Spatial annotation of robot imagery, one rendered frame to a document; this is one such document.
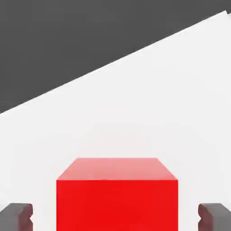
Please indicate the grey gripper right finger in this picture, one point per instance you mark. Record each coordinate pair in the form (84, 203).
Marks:
(218, 218)

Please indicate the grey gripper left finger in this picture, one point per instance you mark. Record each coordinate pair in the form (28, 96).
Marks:
(12, 218)

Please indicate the small red cube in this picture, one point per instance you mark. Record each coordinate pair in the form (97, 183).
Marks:
(117, 202)

